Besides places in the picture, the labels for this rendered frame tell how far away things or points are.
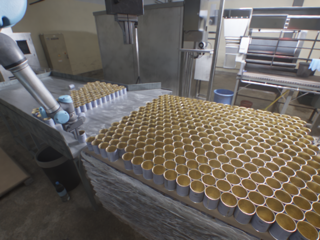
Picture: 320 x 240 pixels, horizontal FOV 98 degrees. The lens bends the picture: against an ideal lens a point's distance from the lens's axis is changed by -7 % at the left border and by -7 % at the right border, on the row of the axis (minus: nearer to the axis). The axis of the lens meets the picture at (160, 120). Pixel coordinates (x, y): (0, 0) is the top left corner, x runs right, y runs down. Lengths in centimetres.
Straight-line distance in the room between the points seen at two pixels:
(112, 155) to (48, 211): 158
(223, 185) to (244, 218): 16
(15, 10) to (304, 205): 105
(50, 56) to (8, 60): 682
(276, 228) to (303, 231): 12
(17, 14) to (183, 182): 80
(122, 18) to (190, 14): 249
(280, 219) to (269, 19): 314
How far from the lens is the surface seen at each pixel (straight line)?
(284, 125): 150
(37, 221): 241
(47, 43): 767
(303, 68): 447
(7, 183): 290
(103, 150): 102
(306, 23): 356
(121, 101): 193
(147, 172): 84
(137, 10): 68
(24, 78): 90
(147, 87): 226
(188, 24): 308
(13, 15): 31
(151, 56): 377
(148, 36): 378
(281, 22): 352
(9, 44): 89
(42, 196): 262
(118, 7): 65
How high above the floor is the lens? 179
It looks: 30 degrees down
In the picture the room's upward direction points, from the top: straight up
